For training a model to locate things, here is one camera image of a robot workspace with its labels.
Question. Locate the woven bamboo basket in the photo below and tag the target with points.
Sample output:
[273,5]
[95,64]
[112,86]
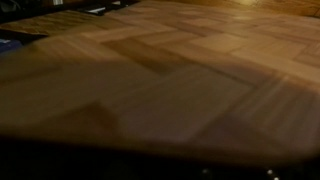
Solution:
[172,79]

